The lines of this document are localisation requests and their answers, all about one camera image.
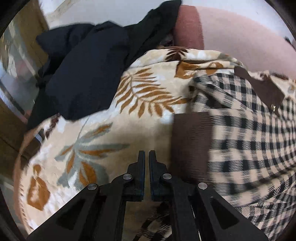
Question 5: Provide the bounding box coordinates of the wooden glass cabinet door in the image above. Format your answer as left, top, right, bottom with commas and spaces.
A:
1, 1, 48, 179

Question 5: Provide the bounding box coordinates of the black beige checkered garment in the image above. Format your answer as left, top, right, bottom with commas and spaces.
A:
132, 66, 296, 241

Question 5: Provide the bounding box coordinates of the large pink bolster pillow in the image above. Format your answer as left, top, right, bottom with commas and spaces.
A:
174, 5, 295, 79

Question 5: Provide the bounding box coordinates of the leaf pattern plush blanket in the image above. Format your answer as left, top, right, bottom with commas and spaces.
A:
12, 46, 296, 241

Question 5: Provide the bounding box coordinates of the black clothing pile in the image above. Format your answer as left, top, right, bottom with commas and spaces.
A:
27, 1, 181, 130

